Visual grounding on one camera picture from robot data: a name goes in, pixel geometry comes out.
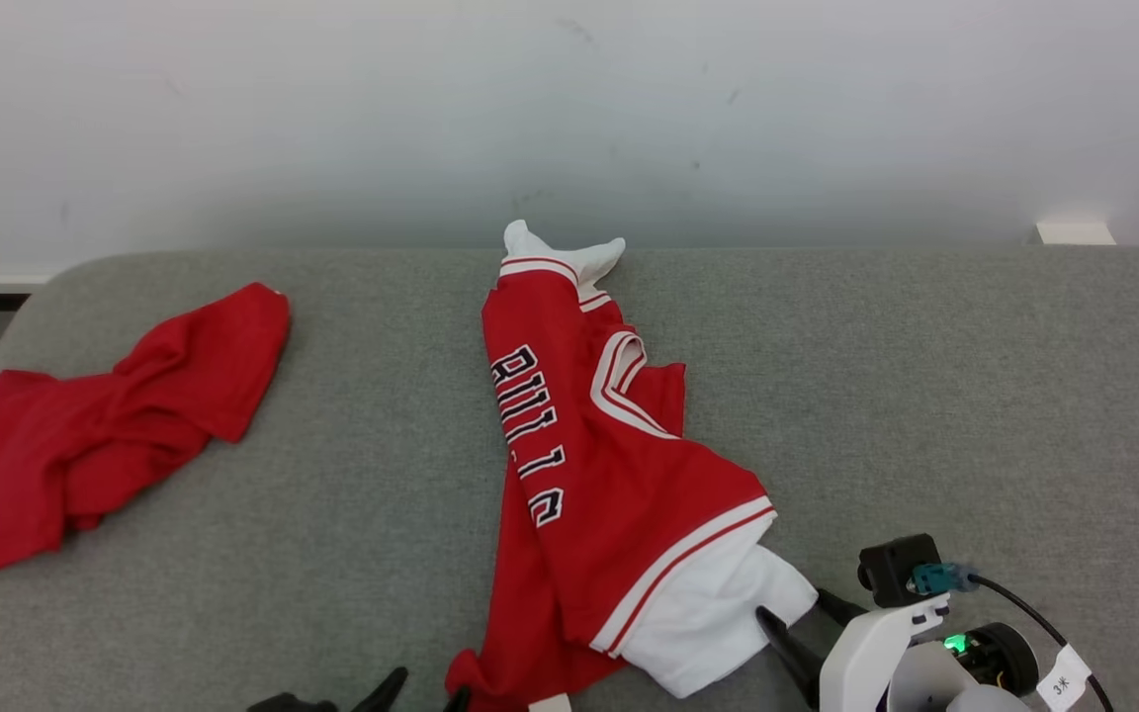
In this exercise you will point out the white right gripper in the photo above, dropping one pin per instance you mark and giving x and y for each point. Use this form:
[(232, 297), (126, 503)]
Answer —
[(861, 663)]

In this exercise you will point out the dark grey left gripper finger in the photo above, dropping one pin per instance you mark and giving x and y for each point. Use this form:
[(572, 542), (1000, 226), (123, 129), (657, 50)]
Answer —
[(384, 694), (459, 702)]

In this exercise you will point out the red Bulls basketball jersey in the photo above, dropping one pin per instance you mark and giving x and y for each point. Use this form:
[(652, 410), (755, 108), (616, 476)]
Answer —
[(619, 475)]

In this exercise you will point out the red shorts with white stripes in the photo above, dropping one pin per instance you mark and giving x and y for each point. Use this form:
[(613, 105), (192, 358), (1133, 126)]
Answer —
[(85, 435)]

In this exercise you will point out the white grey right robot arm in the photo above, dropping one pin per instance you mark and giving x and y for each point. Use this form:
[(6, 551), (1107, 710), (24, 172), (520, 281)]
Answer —
[(1005, 658)]

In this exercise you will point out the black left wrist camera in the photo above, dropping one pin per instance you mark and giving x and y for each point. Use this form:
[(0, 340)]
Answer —
[(288, 704)]

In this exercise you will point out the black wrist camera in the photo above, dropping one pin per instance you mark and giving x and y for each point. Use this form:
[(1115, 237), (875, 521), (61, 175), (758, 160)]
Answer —
[(288, 704), (891, 569)]

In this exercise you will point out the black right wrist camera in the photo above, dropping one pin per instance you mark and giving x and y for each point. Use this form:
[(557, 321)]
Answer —
[(891, 569)]

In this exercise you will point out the teal right camera connector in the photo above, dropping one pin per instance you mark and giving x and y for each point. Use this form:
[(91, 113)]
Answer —
[(935, 578)]

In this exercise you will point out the small white wall box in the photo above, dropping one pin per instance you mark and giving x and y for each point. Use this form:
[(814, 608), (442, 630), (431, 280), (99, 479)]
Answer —
[(1076, 234)]

